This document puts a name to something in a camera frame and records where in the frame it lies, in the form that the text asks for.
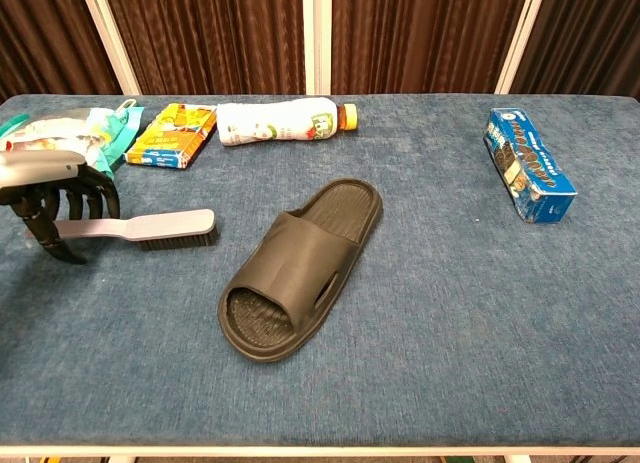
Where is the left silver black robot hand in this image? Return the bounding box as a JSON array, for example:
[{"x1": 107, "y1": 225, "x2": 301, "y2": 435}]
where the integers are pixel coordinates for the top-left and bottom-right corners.
[{"x1": 0, "y1": 150, "x2": 122, "y2": 266}]

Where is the grey scrub brush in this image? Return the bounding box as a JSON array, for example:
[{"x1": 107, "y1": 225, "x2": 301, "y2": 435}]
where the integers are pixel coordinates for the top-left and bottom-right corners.
[{"x1": 53, "y1": 208, "x2": 220, "y2": 252}]

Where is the black slipper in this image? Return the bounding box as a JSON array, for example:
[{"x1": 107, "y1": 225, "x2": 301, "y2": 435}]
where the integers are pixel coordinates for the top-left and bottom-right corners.
[{"x1": 217, "y1": 177, "x2": 385, "y2": 365}]

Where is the teal white snack bag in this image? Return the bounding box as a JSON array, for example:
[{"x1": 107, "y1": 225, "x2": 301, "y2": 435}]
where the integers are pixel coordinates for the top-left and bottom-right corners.
[{"x1": 0, "y1": 106, "x2": 144, "y2": 180}]

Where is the brown pleated partition panel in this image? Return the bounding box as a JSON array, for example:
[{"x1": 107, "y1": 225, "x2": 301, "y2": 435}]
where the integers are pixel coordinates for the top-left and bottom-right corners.
[
  {"x1": 509, "y1": 0, "x2": 640, "y2": 102},
  {"x1": 330, "y1": 0, "x2": 531, "y2": 96},
  {"x1": 0, "y1": 0, "x2": 124, "y2": 103},
  {"x1": 102, "y1": 0, "x2": 306, "y2": 96}
]

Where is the orange yellow carton box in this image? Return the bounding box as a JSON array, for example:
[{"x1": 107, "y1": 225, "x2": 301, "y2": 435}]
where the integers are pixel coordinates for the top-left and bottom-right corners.
[{"x1": 123, "y1": 102, "x2": 219, "y2": 171}]

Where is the white bottle yellow cap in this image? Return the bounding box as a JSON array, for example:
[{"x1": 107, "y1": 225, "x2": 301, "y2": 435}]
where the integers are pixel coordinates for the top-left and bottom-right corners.
[{"x1": 215, "y1": 96, "x2": 360, "y2": 148}]

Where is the blue fabric covered table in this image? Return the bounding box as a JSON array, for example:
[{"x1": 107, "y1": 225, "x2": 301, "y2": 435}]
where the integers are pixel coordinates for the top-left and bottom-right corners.
[{"x1": 0, "y1": 93, "x2": 640, "y2": 463}]

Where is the blue cookie box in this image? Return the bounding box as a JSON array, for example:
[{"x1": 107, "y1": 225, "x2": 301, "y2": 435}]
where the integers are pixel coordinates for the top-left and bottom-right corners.
[{"x1": 482, "y1": 107, "x2": 579, "y2": 225}]

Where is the white partition frame post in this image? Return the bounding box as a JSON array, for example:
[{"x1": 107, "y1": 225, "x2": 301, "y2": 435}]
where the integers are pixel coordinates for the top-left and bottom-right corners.
[
  {"x1": 493, "y1": 0, "x2": 550, "y2": 95},
  {"x1": 301, "y1": 0, "x2": 334, "y2": 96},
  {"x1": 78, "y1": 0, "x2": 142, "y2": 96}
]

